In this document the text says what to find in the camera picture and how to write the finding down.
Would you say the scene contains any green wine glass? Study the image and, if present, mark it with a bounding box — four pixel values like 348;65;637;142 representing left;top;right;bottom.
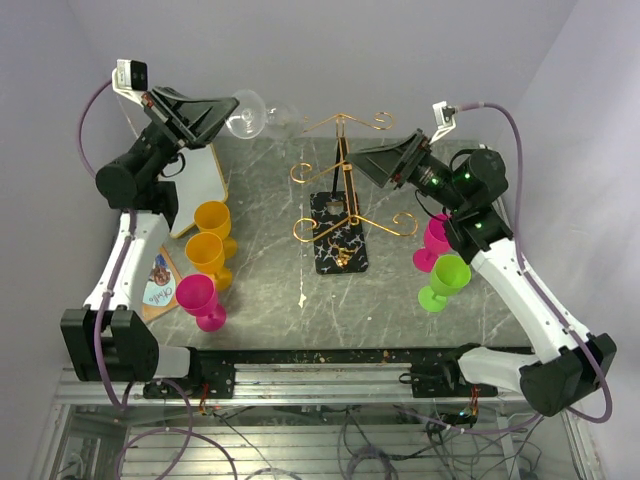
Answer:
418;255;472;313

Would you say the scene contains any black gold wine glass rack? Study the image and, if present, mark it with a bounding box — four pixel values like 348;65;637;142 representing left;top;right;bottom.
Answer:
290;112;418;276

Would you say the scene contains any orange picture book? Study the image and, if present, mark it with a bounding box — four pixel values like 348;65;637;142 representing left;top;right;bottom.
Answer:
142;247;182;323

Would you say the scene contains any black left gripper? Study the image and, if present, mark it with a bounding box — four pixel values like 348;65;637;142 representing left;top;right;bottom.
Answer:
131;86;242;178

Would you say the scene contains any yellow wine glass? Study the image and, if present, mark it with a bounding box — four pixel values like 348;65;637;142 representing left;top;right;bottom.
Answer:
194;201;238;259
185;232;233;291

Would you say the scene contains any pink wine glass front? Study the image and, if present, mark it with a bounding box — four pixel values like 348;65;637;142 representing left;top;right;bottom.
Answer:
175;274;227;332

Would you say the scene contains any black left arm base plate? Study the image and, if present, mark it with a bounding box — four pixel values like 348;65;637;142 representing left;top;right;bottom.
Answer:
131;346;236;400

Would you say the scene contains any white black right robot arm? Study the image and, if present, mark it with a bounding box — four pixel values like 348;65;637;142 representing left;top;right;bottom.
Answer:
347;131;617;417

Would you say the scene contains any pink wine glass back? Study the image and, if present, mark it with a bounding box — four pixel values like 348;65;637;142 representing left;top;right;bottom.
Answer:
412;214;451;273

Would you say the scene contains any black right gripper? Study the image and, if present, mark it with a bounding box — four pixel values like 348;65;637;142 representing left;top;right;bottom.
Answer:
347;128;468;214

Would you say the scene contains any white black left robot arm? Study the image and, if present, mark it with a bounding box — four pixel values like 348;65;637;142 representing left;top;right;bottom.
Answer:
60;87;239;397

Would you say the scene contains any pink wine glass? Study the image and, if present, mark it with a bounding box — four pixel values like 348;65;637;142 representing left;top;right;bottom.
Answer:
175;274;227;332
412;214;451;273

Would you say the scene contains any clear wine glass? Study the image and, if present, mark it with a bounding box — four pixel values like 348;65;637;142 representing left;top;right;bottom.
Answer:
225;89;304;140

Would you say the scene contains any aluminium rail frame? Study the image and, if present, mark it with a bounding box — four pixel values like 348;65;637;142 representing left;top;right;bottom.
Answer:
31;350;604;479

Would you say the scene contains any white gold framed board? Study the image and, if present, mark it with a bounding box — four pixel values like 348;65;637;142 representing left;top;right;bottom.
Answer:
164;143;228;238

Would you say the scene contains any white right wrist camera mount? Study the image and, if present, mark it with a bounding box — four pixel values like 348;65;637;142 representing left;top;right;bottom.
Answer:
429;101;457;145

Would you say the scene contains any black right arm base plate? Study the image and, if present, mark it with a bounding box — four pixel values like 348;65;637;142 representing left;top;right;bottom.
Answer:
398;343;498;398

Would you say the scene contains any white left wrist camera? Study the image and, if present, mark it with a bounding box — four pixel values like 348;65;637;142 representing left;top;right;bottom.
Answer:
112;59;149;93

